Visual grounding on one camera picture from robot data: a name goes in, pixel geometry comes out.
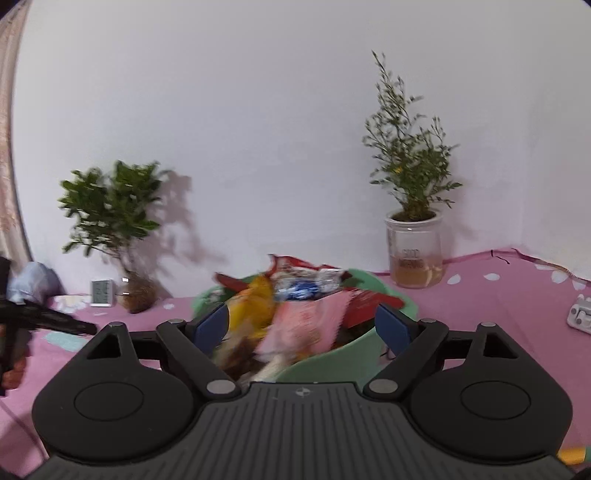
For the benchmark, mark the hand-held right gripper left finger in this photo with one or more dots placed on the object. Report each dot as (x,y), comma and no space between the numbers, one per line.
(212,325)

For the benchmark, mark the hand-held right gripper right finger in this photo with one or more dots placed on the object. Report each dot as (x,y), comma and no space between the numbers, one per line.
(392,327)

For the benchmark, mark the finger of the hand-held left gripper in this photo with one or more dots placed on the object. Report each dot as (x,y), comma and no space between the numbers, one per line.
(60,321)

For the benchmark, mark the green plastic bowl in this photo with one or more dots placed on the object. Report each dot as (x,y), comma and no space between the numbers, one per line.
(332,364)

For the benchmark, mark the yellow pink snack packet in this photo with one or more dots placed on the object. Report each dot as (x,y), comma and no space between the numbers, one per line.
(304,325)

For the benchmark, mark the person's left hand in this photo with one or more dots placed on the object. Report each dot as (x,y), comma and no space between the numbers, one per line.
(14,373)

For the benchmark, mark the blue-grey folded cloth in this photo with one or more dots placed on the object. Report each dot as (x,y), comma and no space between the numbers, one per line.
(34,281)

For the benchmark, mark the white digital clock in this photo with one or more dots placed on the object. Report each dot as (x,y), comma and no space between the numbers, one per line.
(102,293)

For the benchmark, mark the pink floral tablecloth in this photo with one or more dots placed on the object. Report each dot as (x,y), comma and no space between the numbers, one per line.
(485,307)

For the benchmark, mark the blue white clear packet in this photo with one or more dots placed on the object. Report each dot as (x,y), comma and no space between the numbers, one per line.
(302,286)

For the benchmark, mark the leafy plant in glass vase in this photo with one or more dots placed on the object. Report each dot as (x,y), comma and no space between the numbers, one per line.
(111,207)

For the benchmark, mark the beige patterned curtain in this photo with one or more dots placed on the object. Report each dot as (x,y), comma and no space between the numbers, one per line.
(7,184)

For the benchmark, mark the thin plant in white pot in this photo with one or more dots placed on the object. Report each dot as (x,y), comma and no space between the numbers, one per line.
(411,157)

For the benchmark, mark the white power strip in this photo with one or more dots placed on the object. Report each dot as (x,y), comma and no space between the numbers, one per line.
(579,316)

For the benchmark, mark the yellow green item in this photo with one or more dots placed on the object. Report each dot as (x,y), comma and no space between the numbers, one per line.
(577,456)

